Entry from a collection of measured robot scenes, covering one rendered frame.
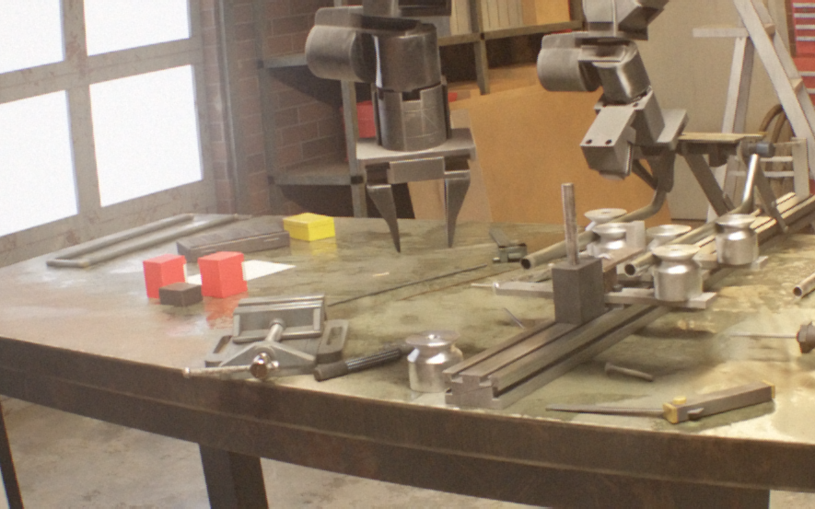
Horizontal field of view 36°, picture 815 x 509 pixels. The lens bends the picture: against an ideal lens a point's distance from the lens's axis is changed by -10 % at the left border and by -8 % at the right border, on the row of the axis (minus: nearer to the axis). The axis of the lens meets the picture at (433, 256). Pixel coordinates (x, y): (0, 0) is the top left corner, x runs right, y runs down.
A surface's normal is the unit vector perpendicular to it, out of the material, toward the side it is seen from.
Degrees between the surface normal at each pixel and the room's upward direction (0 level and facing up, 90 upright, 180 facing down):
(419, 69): 99
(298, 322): 90
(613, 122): 30
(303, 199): 90
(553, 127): 82
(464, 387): 90
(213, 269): 90
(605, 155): 120
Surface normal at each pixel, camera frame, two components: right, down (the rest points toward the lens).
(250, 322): 0.00, 0.20
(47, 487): -0.09, -0.98
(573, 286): -0.58, 0.22
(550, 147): 0.79, -0.10
